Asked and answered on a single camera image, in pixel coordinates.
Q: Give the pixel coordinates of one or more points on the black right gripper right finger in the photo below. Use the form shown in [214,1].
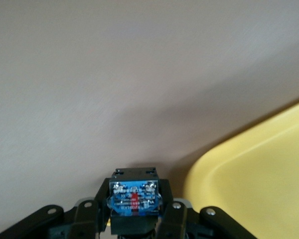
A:
[189,224]

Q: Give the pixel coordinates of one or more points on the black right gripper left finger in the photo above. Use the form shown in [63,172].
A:
[64,219]

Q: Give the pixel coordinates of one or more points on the yellow push button black body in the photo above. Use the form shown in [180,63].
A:
[134,196]

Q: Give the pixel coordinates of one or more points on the brown table cover sheet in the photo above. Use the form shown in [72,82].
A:
[89,74]

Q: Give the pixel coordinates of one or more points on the yellow plastic tray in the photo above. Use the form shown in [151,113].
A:
[264,186]

